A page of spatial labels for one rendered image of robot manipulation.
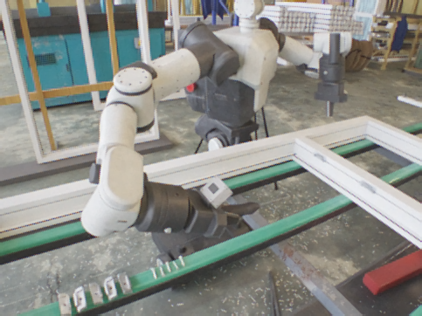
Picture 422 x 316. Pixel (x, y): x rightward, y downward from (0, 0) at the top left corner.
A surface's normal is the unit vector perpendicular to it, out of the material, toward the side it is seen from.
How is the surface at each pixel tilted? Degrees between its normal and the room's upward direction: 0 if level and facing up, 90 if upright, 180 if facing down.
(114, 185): 36
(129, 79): 20
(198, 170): 90
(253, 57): 88
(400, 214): 90
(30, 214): 90
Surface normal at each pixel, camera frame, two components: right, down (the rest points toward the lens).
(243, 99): 0.33, 0.62
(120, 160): 0.57, -0.58
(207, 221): 0.47, 0.44
